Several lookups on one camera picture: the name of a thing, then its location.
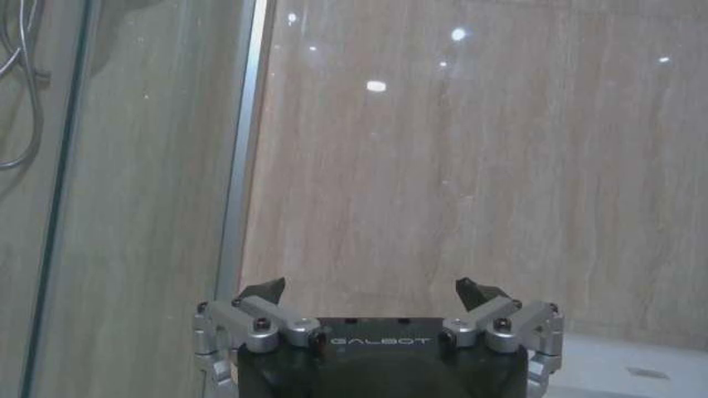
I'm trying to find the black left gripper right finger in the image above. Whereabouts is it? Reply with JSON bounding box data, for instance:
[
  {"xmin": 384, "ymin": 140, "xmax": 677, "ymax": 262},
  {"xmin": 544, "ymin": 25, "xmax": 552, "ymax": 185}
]
[{"xmin": 440, "ymin": 275, "xmax": 566, "ymax": 398}]

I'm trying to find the white toilet tank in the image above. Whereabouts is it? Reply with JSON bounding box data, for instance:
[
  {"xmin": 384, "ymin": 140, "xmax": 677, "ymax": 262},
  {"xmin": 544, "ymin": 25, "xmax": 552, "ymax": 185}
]
[{"xmin": 552, "ymin": 330, "xmax": 708, "ymax": 398}]

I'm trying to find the silver aluminium frame strip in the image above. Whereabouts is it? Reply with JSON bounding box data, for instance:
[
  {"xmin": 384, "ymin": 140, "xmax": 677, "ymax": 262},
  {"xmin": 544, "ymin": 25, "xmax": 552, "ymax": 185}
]
[{"xmin": 212, "ymin": 0, "xmax": 277, "ymax": 310}]

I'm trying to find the silver shower hose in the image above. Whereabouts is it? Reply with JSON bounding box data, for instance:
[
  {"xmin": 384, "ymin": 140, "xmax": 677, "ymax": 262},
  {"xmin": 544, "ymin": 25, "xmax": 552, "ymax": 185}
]
[{"xmin": 0, "ymin": 0, "xmax": 52, "ymax": 171}]

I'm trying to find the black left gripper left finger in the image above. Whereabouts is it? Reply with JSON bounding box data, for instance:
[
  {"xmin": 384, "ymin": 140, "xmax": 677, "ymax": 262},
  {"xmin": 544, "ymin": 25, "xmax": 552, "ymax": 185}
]
[{"xmin": 192, "ymin": 276, "xmax": 322, "ymax": 398}]

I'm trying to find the dark rectangular flush button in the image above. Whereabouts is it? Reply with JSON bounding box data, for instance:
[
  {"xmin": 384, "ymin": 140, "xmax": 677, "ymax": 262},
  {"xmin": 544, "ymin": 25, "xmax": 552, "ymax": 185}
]
[{"xmin": 626, "ymin": 365, "xmax": 668, "ymax": 379}]

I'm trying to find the glass shower panel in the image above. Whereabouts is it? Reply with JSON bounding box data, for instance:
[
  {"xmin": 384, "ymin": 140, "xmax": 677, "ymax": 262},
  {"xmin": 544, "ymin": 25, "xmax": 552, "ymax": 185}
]
[{"xmin": 24, "ymin": 0, "xmax": 261, "ymax": 398}]

